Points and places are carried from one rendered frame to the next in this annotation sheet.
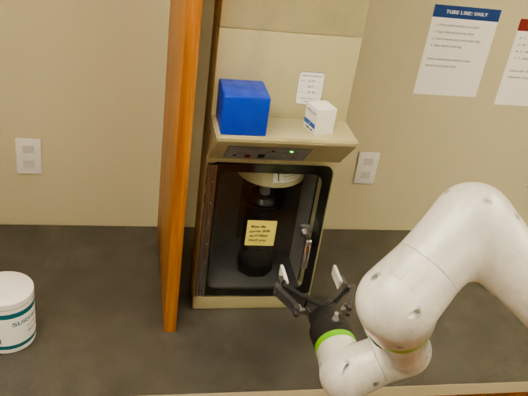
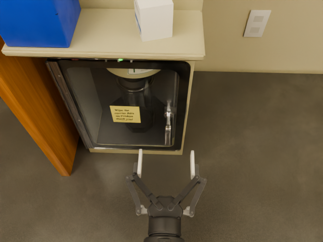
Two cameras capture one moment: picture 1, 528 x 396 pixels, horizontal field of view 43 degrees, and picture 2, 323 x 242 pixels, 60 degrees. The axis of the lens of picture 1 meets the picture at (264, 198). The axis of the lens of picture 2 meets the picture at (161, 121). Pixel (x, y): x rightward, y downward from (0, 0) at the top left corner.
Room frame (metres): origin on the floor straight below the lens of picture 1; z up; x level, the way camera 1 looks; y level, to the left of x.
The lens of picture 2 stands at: (1.05, -0.21, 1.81)
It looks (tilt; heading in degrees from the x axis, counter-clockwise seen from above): 56 degrees down; 16
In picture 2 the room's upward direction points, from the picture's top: straight up
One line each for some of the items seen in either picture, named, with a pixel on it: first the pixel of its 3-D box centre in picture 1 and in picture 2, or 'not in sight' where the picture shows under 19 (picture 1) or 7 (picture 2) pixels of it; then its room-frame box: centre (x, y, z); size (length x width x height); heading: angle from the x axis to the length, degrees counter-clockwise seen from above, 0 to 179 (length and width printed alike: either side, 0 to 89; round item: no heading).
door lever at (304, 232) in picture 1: (304, 249); (167, 129); (1.44, -0.12, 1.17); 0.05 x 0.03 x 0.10; 14
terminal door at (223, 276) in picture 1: (262, 233); (128, 114); (1.45, -0.01, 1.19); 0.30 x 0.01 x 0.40; 104
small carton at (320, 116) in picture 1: (320, 117); (153, 14); (1.42, -0.10, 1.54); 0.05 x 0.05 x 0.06; 30
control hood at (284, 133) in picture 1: (281, 148); (111, 51); (1.40, -0.02, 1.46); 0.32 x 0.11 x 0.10; 104
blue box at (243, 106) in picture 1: (242, 107); (36, 3); (1.37, 0.08, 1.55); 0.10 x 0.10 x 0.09; 14
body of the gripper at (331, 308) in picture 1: (323, 313); (165, 216); (1.22, -0.17, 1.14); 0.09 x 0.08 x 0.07; 14
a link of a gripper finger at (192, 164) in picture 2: (336, 277); (192, 164); (1.37, -0.21, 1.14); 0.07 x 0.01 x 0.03; 14
